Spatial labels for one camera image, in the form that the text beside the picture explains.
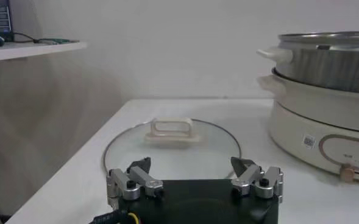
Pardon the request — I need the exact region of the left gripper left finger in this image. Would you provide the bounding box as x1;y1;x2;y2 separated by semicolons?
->
106;156;165;201

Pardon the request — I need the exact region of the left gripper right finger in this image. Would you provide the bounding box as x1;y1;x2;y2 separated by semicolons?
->
230;156;284;203

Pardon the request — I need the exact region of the round glass lid cream handle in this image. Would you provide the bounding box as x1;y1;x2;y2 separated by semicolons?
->
102;117;243;180

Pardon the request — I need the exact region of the perforated steel steamer basket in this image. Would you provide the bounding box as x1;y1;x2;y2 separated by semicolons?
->
257;30;359;94

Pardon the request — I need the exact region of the cream electric cooker pot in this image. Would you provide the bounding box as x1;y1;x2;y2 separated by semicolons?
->
257;68;359;184

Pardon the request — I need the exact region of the white side table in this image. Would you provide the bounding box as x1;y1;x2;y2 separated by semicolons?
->
0;41;88;63

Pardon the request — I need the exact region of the dark laptop screen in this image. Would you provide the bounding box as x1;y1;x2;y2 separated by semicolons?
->
0;0;15;42

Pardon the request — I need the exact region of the thin black looped cable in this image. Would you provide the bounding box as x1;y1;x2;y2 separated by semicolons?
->
13;32;41;44

